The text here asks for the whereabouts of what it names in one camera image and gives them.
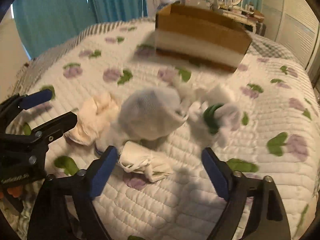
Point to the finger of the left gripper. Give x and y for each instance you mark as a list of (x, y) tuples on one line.
[(13, 106), (50, 129)]

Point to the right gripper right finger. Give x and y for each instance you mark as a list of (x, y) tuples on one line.
[(267, 218)]

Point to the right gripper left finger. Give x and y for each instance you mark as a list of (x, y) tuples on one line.
[(49, 217)]

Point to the cream cloth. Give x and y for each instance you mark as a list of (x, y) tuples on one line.
[(135, 158)]

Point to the white plush with green ring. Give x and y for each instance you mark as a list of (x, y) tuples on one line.
[(212, 110)]

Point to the person's left hand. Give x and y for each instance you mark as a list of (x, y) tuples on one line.
[(14, 191)]

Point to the white rolled sock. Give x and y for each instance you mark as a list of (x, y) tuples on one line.
[(94, 116)]

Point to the teal curtain left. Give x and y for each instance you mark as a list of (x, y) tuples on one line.
[(44, 24)]

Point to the brown cardboard box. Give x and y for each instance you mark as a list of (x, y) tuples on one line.
[(200, 36)]

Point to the white louvered wardrobe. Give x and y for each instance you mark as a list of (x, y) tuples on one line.
[(292, 24)]

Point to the white dressing table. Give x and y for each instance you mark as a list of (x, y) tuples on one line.
[(252, 20)]

